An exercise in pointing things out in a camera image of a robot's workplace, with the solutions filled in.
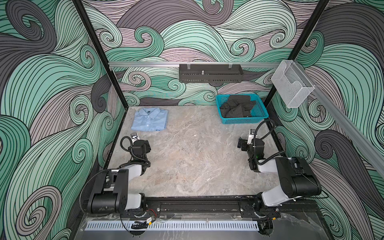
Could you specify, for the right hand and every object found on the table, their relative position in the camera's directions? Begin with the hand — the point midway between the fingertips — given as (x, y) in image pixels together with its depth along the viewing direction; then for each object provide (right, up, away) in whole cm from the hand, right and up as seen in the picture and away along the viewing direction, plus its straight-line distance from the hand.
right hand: (248, 137), depth 94 cm
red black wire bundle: (-62, -40, -22) cm, 77 cm away
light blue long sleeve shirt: (-67, +12, +14) cm, 69 cm away
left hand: (-70, -2, -3) cm, 70 cm away
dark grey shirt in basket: (-1, +22, +16) cm, 27 cm away
